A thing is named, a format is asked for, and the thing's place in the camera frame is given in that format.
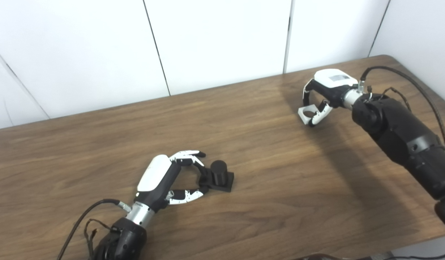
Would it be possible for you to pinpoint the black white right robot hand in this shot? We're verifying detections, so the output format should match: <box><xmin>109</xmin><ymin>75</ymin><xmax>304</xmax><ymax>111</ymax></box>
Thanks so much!
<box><xmin>302</xmin><ymin>69</ymin><xmax>358</xmax><ymax>127</ymax></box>

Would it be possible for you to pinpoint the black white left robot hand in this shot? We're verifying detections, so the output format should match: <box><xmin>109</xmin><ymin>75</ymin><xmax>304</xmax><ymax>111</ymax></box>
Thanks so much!
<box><xmin>134</xmin><ymin>150</ymin><xmax>209</xmax><ymax>213</ymax></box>

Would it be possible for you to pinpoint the white square piece with hole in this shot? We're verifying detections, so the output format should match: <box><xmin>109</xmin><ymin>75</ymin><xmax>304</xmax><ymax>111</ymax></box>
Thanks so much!
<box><xmin>298</xmin><ymin>105</ymin><xmax>322</xmax><ymax>125</ymax></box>

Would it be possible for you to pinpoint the black peg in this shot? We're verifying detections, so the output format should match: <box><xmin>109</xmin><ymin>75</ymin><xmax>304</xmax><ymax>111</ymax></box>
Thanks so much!
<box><xmin>198</xmin><ymin>160</ymin><xmax>235</xmax><ymax>192</ymax></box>

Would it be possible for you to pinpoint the thin right arm wire bundle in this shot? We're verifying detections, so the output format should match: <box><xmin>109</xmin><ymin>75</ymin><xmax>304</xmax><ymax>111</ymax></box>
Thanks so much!
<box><xmin>367</xmin><ymin>86</ymin><xmax>411</xmax><ymax>111</ymax></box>

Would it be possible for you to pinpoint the thin arm wire bundle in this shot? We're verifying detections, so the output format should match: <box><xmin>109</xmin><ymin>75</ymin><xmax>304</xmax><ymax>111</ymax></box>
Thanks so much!
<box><xmin>367</xmin><ymin>86</ymin><xmax>411</xmax><ymax>111</ymax></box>
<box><xmin>84</xmin><ymin>218</ymin><xmax>120</xmax><ymax>260</ymax></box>

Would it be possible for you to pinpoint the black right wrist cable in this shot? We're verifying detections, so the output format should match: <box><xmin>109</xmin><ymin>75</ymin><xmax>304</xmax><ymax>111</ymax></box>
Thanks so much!
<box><xmin>358</xmin><ymin>66</ymin><xmax>445</xmax><ymax>156</ymax></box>

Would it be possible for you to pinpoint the thin left arm wire bundle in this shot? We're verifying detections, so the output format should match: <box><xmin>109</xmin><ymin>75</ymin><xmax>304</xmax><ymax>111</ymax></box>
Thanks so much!
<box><xmin>84</xmin><ymin>218</ymin><xmax>120</xmax><ymax>260</ymax></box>

